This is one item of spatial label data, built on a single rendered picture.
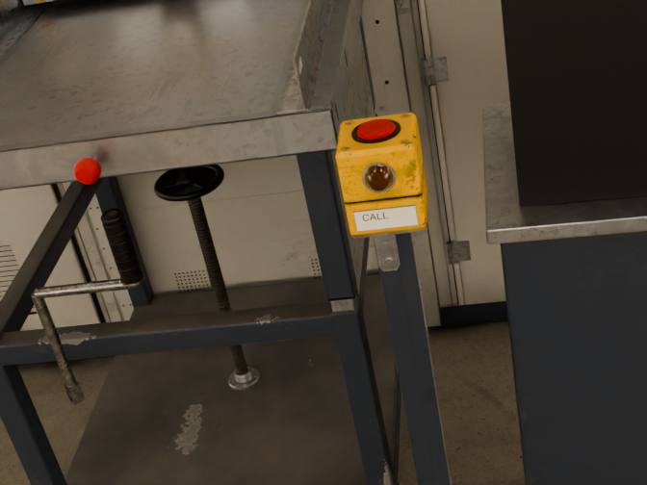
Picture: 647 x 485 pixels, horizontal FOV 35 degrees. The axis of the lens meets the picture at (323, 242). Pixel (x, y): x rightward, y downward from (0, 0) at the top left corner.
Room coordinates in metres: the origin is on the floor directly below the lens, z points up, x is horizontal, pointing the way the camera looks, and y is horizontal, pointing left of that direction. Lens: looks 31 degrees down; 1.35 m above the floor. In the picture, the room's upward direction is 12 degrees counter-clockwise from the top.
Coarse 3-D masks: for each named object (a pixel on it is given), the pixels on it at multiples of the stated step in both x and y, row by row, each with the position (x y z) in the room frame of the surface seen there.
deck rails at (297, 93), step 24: (0, 0) 1.72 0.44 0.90; (312, 0) 1.36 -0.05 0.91; (0, 24) 1.69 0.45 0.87; (24, 24) 1.73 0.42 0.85; (312, 24) 1.32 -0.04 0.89; (0, 48) 1.63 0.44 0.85; (312, 48) 1.28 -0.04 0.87; (312, 72) 1.25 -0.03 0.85; (288, 96) 1.20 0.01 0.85; (312, 96) 1.19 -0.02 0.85
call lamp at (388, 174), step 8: (368, 168) 0.91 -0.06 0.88; (376, 168) 0.90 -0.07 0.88; (384, 168) 0.90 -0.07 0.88; (392, 168) 0.90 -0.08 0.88; (368, 176) 0.90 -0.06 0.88; (376, 176) 0.89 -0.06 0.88; (384, 176) 0.89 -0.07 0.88; (392, 176) 0.90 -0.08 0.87; (368, 184) 0.90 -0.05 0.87; (376, 184) 0.89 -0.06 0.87; (384, 184) 0.89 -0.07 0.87; (392, 184) 0.90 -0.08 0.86
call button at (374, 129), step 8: (376, 120) 0.96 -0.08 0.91; (384, 120) 0.95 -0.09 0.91; (360, 128) 0.95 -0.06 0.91; (368, 128) 0.94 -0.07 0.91; (376, 128) 0.94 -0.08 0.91; (384, 128) 0.94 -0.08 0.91; (392, 128) 0.94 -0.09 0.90; (360, 136) 0.94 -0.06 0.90; (368, 136) 0.93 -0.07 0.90; (376, 136) 0.93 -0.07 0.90; (384, 136) 0.93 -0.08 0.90
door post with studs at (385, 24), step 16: (384, 0) 1.81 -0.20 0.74; (384, 16) 1.81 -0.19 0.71; (384, 32) 1.81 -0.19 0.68; (384, 48) 1.81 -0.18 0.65; (384, 64) 1.81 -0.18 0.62; (400, 64) 1.81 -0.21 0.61; (384, 80) 1.81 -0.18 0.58; (400, 80) 1.81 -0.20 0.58; (400, 96) 1.81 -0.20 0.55; (400, 112) 1.81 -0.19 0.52; (416, 240) 1.81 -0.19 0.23; (416, 256) 1.81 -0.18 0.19; (432, 288) 1.81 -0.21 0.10; (432, 304) 1.81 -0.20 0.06; (432, 320) 1.81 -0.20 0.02
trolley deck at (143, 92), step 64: (64, 0) 1.84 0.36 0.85; (128, 0) 1.76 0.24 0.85; (192, 0) 1.69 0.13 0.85; (256, 0) 1.62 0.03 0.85; (0, 64) 1.56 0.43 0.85; (64, 64) 1.50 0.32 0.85; (128, 64) 1.44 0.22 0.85; (192, 64) 1.39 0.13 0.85; (256, 64) 1.34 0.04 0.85; (320, 64) 1.29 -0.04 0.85; (0, 128) 1.30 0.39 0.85; (64, 128) 1.26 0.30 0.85; (128, 128) 1.21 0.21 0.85; (192, 128) 1.18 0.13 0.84; (256, 128) 1.16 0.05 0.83; (320, 128) 1.15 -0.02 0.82
